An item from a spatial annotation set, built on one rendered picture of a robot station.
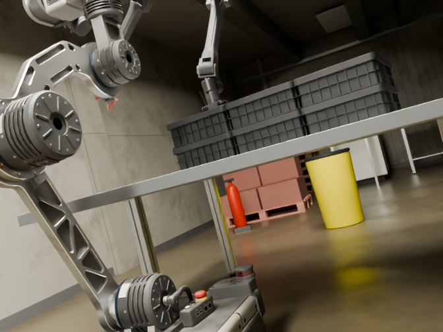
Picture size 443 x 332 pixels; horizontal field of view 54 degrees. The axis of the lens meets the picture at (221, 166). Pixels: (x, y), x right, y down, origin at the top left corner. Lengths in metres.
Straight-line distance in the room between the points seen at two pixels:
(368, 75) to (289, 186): 3.90
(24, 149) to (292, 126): 0.95
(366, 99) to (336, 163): 2.14
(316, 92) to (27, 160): 0.99
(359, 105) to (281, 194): 3.90
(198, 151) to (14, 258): 2.15
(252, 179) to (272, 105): 4.19
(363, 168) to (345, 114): 5.17
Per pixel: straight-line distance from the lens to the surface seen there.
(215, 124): 1.80
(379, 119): 1.16
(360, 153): 6.76
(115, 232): 4.40
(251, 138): 1.73
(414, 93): 8.73
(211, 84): 1.88
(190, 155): 1.87
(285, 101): 1.67
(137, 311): 1.34
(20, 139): 1.13
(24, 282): 3.70
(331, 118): 1.62
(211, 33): 1.98
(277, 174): 5.77
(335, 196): 3.72
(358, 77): 1.60
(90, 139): 4.43
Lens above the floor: 0.65
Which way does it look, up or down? 1 degrees up
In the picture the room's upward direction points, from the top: 15 degrees counter-clockwise
